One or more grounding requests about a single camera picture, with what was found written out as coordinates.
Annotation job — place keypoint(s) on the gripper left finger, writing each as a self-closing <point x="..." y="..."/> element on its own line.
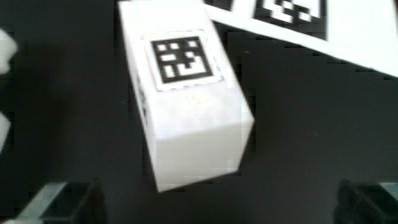
<point x="68" y="203"/>

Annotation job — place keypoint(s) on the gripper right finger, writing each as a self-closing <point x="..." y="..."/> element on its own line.
<point x="366" y="203"/>

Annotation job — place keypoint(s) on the white marker base sheet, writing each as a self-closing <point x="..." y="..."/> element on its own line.
<point x="343" y="27"/>

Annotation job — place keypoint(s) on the white stool leg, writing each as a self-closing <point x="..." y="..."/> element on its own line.
<point x="196" y="116"/>
<point x="7" y="51"/>

